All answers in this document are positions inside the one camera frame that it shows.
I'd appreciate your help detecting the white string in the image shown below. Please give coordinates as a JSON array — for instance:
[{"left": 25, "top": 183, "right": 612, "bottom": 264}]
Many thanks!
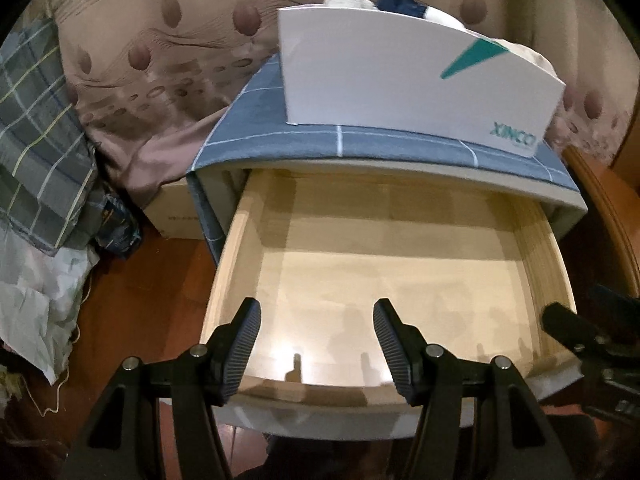
[{"left": 27, "top": 325, "right": 82, "bottom": 417}]

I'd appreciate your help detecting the dark blue patterned bag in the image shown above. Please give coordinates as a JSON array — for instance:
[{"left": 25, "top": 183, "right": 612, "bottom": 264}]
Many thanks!
[{"left": 92, "top": 185, "right": 143, "bottom": 258}]

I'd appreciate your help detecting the blue checked cloth cover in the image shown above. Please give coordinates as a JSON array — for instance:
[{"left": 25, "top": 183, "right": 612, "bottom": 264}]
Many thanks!
[{"left": 186, "top": 52, "right": 581, "bottom": 266}]

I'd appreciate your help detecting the grey drawer with wooden inside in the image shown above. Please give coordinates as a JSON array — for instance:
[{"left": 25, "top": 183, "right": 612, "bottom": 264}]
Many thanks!
[{"left": 199, "top": 167, "right": 583, "bottom": 441}]

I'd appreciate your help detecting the beige cardboard box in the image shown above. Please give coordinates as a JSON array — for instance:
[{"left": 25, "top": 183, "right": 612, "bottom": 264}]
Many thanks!
[{"left": 145, "top": 177, "right": 208, "bottom": 241}]

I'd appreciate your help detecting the leaf print bed sheet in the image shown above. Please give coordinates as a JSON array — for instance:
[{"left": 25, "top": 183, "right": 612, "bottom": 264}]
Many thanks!
[{"left": 50, "top": 0, "right": 640, "bottom": 211}]

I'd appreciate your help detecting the white plastic bag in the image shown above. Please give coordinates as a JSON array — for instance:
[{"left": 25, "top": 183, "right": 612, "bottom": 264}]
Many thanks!
[{"left": 0, "top": 225, "right": 101, "bottom": 386}]

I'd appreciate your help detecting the grey checked quilt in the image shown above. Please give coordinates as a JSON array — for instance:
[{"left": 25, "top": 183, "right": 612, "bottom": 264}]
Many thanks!
[{"left": 0, "top": 17, "right": 101, "bottom": 251}]

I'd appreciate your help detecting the white cardboard box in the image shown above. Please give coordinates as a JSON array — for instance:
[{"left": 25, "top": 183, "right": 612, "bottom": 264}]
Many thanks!
[{"left": 276, "top": 4, "right": 567, "bottom": 160}]

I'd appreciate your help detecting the brown wooden furniture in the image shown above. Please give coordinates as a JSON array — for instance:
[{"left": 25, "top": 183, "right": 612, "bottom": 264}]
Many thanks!
[{"left": 562, "top": 145, "right": 640, "bottom": 301}]

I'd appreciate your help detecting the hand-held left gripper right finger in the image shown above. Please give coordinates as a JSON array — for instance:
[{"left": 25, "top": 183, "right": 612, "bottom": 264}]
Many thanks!
[{"left": 374, "top": 298, "right": 576, "bottom": 480}]

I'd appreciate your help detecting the dark blue speckled sock ball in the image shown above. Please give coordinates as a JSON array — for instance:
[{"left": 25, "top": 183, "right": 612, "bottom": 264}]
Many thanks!
[{"left": 375, "top": 0, "right": 427, "bottom": 20}]

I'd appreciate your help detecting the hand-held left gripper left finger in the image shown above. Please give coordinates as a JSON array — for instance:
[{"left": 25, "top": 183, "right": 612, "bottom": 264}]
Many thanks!
[{"left": 65, "top": 298, "right": 262, "bottom": 480}]

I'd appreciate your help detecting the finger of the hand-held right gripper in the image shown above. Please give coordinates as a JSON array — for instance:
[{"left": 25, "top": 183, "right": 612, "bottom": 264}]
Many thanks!
[
  {"left": 587, "top": 284, "right": 640, "bottom": 326},
  {"left": 542, "top": 302, "right": 616, "bottom": 361}
]

